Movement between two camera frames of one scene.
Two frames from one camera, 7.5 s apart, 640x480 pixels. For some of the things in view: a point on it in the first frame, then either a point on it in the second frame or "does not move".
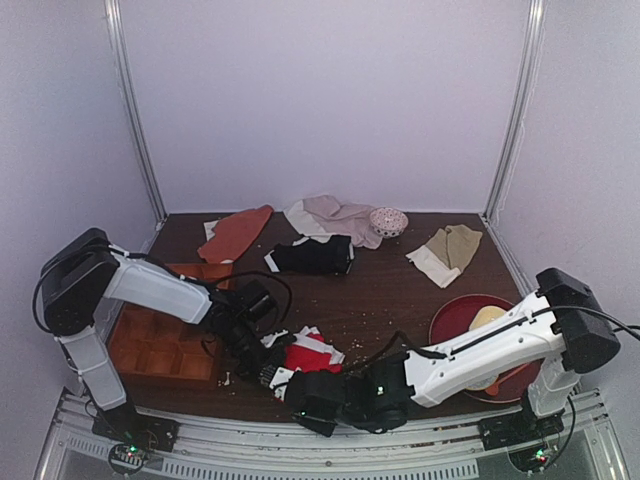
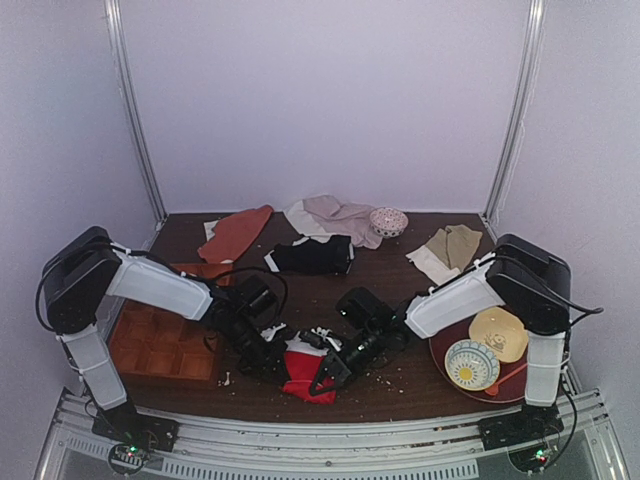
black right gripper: x=298 y=392 → x=339 y=364
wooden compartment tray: x=154 y=348 does not move
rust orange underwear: x=231 y=236 does not move
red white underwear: x=308 y=350 does not move
